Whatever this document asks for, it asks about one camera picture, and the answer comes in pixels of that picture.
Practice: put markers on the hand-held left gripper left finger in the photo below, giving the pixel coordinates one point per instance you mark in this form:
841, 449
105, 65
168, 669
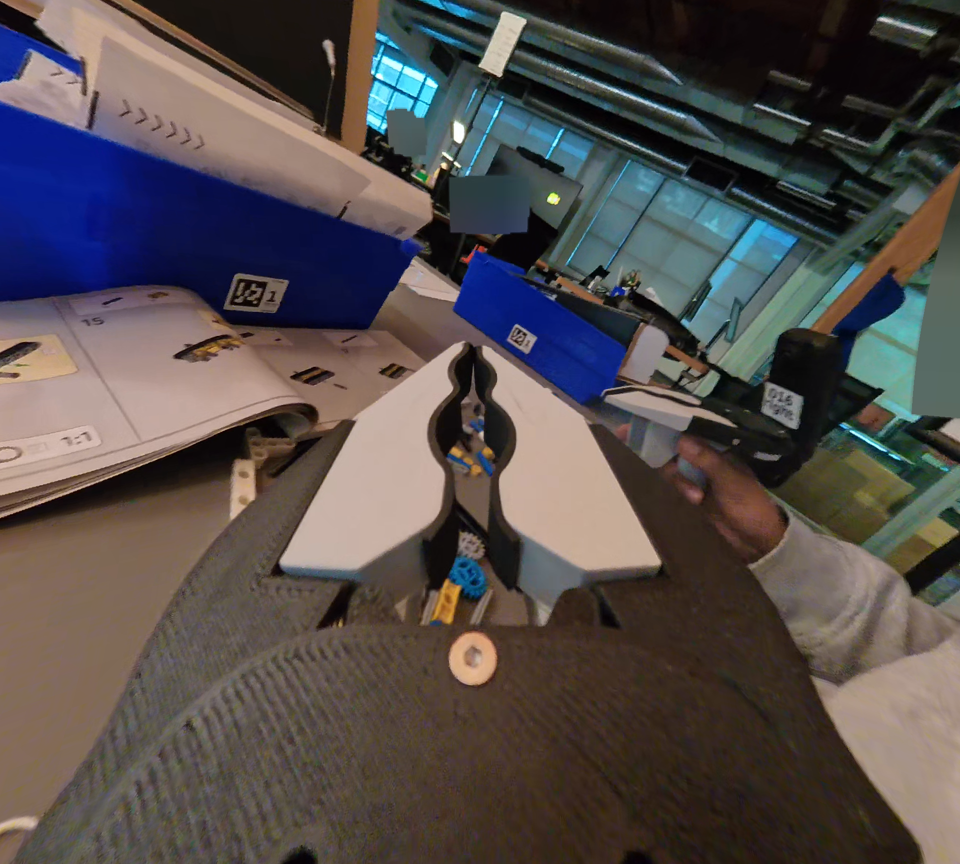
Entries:
360, 497

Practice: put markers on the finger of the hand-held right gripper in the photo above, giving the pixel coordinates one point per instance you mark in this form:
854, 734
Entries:
660, 407

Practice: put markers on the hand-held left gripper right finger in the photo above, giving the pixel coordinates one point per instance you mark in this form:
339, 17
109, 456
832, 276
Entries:
577, 504

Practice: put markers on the person's right forearm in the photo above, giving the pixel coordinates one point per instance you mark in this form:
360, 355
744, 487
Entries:
847, 594

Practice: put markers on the grey lego beam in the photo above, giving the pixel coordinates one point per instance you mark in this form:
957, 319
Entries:
274, 444

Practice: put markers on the white lego gear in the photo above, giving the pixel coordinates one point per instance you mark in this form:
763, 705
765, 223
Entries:
470, 543

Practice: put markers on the white lego beam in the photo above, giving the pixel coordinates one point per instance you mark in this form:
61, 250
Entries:
241, 489

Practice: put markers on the pile of lego pieces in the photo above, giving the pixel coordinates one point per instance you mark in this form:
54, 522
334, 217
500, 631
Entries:
472, 444

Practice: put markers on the blue lego gear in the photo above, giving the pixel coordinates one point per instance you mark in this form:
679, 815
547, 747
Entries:
469, 577

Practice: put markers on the yellow lego connector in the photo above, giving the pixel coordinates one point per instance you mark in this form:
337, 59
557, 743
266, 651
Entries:
446, 602

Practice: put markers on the open lego instruction booklet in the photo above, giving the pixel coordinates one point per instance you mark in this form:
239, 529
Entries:
187, 384

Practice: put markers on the person's right hand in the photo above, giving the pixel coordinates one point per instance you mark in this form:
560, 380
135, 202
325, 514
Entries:
735, 497

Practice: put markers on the blue cloth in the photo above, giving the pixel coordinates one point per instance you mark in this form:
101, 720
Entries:
870, 305

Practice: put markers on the small blue plastic bin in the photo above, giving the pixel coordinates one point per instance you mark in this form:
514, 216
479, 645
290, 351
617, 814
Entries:
525, 309

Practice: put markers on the dark computer monitor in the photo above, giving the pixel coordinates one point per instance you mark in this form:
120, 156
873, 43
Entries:
536, 186

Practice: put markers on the large blue plastic bin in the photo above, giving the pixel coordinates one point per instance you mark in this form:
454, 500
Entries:
150, 227

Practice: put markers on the white instruction sheets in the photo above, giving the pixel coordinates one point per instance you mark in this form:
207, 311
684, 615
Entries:
240, 152

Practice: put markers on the person's grey sweatshirt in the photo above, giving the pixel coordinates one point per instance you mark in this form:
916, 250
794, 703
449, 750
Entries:
900, 751

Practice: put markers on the white hanging ceiling light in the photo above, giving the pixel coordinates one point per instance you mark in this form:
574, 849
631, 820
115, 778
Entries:
502, 43

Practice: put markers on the wooden post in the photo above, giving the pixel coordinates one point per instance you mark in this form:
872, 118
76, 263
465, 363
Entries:
892, 257

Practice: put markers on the ribbed silver ventilation duct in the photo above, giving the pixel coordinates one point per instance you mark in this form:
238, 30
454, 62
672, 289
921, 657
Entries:
540, 39

